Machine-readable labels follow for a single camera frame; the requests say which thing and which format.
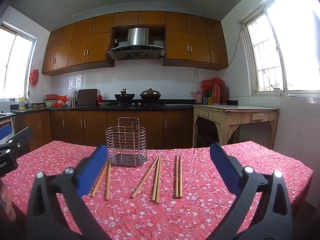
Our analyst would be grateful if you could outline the wooden wall cabinets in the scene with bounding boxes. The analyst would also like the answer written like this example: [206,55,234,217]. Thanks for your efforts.
[41,10,229,77]

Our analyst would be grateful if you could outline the dark wooden cutting board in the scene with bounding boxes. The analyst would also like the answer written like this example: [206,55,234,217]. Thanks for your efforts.
[77,88,98,105]

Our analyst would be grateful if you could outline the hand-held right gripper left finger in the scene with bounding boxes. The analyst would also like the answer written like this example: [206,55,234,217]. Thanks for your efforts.
[26,144,113,240]

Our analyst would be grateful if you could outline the steel wire utensil holder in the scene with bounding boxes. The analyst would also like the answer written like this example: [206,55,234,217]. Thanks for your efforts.
[105,117,148,167]

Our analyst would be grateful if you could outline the cream wooden side table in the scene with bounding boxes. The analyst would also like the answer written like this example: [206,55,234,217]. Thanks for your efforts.
[192,104,279,148]

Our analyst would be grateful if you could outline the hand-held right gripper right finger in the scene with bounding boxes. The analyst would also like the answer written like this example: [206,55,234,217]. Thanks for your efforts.
[209,142,293,240]

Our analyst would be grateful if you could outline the aluminium sliding window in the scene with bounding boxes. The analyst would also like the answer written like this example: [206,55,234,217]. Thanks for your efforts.
[0,21,38,101]

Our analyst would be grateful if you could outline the wok with dark lid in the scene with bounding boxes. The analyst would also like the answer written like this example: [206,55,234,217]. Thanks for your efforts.
[139,88,162,102]

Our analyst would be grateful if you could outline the person's left forearm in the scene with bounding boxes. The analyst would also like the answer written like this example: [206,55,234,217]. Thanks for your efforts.
[0,177,18,220]

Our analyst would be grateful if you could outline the wall cable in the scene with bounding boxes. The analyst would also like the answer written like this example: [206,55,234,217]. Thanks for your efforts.
[191,29,244,94]

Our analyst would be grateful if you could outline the large red bottle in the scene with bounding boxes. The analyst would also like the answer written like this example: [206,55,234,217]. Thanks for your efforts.
[212,84,221,105]

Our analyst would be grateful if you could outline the dark brown bottle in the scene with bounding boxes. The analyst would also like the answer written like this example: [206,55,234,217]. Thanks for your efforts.
[220,84,228,105]

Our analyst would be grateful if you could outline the black wok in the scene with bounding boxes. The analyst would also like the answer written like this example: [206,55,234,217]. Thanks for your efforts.
[114,88,135,103]

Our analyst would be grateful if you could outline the wooden chopstick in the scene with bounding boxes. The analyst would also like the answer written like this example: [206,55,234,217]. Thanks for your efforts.
[174,154,179,199]
[151,156,162,202]
[178,154,183,199]
[131,155,160,198]
[155,156,163,204]
[105,162,112,201]
[90,161,110,197]

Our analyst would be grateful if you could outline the black gas stove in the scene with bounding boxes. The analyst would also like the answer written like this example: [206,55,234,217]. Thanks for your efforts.
[110,101,167,108]

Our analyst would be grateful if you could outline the red floral tablecloth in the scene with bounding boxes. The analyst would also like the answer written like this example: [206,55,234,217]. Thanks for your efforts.
[7,140,314,240]

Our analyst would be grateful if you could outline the window with outer grille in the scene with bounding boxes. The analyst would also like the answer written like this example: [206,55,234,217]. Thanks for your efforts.
[236,0,320,98]

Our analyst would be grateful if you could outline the red basin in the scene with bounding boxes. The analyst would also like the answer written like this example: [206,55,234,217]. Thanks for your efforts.
[45,94,68,101]

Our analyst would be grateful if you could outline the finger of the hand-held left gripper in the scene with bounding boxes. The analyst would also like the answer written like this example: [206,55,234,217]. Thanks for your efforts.
[0,127,34,158]
[0,123,13,142]

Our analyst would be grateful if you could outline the steel range hood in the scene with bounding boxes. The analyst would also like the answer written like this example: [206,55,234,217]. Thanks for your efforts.
[107,27,166,61]

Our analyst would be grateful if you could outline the wooden base cabinets black countertop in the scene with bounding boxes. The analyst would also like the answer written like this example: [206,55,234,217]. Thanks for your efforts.
[11,99,238,152]

